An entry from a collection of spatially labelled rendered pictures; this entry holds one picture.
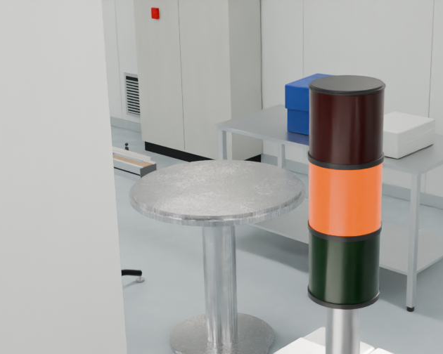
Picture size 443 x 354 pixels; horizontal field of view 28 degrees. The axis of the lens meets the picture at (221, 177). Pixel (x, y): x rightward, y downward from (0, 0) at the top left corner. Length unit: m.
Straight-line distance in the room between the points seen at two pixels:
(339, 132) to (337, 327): 0.15
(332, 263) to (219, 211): 3.74
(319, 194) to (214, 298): 4.29
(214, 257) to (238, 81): 3.10
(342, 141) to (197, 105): 7.32
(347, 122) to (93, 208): 1.78
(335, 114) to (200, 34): 7.15
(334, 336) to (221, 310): 4.26
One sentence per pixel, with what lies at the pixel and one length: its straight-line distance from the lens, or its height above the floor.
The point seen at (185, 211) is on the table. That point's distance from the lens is 4.35.
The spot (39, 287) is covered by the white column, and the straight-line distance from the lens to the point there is 2.28.
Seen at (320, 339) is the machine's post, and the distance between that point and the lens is 0.78.
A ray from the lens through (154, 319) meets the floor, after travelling 5.34.
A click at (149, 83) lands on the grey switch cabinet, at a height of 0.69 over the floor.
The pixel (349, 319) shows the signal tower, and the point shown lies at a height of 2.18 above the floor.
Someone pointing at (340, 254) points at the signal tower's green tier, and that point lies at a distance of 0.60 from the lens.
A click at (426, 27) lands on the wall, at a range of 6.80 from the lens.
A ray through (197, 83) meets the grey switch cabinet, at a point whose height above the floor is 0.77.
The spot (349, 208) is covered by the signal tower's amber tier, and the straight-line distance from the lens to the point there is 0.58.
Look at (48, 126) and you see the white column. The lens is 2.18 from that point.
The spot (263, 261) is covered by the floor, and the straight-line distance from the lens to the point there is 6.03.
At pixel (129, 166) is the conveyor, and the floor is 0.92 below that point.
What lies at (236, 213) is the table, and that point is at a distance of 4.29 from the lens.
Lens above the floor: 2.48
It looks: 19 degrees down
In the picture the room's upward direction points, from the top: 2 degrees counter-clockwise
